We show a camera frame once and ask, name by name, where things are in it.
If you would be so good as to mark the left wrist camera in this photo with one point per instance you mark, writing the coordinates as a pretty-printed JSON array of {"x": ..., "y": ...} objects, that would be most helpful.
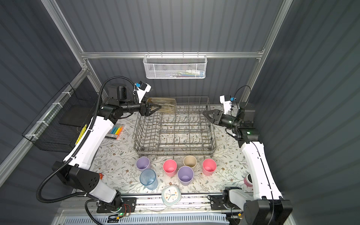
[{"x": 141, "y": 89}]

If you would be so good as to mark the beige cup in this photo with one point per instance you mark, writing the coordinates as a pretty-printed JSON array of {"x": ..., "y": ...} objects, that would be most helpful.
[{"x": 190, "y": 161}]

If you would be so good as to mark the pink tape roll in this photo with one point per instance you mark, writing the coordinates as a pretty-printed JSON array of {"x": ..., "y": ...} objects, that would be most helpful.
[{"x": 248, "y": 180}]

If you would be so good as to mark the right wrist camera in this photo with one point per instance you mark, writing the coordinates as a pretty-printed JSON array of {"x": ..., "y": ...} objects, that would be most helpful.
[{"x": 227, "y": 102}]

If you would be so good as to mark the black wire wall basket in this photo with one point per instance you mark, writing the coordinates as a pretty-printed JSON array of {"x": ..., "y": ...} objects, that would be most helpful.
[{"x": 58, "y": 125}]

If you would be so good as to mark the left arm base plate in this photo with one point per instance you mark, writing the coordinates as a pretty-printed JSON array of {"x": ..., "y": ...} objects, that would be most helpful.
[{"x": 119, "y": 204}]

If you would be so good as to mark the lilac cup front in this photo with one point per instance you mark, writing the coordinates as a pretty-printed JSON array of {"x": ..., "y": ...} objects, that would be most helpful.
[{"x": 185, "y": 175}]

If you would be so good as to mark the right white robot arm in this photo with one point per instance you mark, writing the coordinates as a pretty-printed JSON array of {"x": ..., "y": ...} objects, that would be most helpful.
[{"x": 266, "y": 206}]

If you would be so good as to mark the coloured marker pack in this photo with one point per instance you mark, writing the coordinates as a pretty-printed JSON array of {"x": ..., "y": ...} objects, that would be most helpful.
[{"x": 115, "y": 132}]

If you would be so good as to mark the pink cup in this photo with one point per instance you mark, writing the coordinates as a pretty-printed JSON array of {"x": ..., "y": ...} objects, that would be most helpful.
[
  {"x": 208, "y": 167},
  {"x": 170, "y": 167}
]

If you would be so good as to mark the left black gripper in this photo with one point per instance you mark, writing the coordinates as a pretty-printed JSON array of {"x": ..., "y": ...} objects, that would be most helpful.
[{"x": 147, "y": 111}]

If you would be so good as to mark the clear blue cup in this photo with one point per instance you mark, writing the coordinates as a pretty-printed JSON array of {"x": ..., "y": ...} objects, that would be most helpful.
[{"x": 148, "y": 179}]

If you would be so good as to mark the yellow marker pen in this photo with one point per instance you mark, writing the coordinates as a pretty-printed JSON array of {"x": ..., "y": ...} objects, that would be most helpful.
[{"x": 81, "y": 134}]

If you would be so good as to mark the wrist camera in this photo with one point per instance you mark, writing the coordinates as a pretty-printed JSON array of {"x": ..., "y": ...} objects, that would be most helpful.
[
  {"x": 141, "y": 89},
  {"x": 227, "y": 102}
]

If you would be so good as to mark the lilac cup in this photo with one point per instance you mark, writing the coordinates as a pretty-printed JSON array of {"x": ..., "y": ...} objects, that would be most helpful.
[
  {"x": 185, "y": 175},
  {"x": 143, "y": 163}
]

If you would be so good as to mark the items in white basket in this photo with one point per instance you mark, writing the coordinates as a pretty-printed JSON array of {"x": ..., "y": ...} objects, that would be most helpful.
[{"x": 187, "y": 74}]

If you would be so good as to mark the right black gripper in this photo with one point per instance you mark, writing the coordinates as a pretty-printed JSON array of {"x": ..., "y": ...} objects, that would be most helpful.
[{"x": 219, "y": 116}]

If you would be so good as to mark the grey wire dish rack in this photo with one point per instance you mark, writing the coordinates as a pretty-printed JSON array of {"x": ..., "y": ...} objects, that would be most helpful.
[{"x": 186, "y": 132}]

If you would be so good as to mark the clear amber glass cup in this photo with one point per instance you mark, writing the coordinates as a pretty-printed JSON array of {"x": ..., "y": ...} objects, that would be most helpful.
[{"x": 168, "y": 105}]

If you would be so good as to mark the white mesh wall basket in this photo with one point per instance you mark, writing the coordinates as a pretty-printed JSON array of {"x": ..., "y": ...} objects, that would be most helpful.
[{"x": 158, "y": 67}]

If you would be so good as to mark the white mint clock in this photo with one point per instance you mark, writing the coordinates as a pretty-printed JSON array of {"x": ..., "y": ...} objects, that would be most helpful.
[{"x": 171, "y": 195}]

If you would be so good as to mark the lilac cup left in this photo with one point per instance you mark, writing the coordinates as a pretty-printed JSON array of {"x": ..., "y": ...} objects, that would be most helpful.
[{"x": 143, "y": 163}]

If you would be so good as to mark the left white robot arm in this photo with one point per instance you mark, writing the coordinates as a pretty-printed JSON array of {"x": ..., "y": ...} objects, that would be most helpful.
[{"x": 74, "y": 170}]

